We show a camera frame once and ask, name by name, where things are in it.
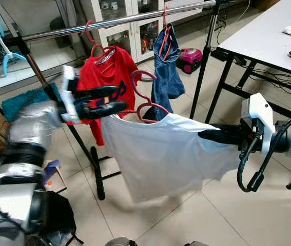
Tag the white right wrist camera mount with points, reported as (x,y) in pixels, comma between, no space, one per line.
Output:
(258,110)

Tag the thin white T-shirt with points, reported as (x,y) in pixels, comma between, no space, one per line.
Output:
(166,154)

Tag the red FILA T-shirt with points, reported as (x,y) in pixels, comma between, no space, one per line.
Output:
(101,72)

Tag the grey robot leg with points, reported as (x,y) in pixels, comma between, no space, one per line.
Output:
(195,243)
(119,242)

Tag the white table black legs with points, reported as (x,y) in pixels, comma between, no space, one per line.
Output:
(268,36)

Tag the grey right robot leg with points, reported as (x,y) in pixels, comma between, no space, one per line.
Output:
(195,243)

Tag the teal floor mat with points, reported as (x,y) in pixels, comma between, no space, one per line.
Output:
(22,102)

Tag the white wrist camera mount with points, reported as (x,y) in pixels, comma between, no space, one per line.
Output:
(69,82)
(258,110)

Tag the light blue stand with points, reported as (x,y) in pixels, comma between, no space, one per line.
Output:
(9,56)

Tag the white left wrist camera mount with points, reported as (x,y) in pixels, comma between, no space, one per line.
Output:
(69,82)

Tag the white glass-door cabinet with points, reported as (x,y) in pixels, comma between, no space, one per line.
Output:
(130,13)

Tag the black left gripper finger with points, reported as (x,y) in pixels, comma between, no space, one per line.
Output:
(104,93)
(109,109)

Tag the pink vacuum cleaner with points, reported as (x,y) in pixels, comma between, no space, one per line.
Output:
(191,56)

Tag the pink plastic hanger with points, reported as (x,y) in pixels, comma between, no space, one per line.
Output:
(155,104)

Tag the red thin hanger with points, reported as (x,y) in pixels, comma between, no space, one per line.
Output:
(88,33)
(167,48)

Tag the metal clothes rack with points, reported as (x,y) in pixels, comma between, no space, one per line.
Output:
(109,21)

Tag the blue denim shorts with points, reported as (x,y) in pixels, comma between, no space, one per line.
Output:
(173,82)

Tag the black plastic bag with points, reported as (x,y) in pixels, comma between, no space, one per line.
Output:
(60,215)

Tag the grey left robot leg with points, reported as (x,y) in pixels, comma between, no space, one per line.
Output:
(119,242)

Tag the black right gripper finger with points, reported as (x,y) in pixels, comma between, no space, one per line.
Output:
(219,140)
(225,130)

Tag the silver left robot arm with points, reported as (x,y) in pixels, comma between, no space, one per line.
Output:
(32,123)

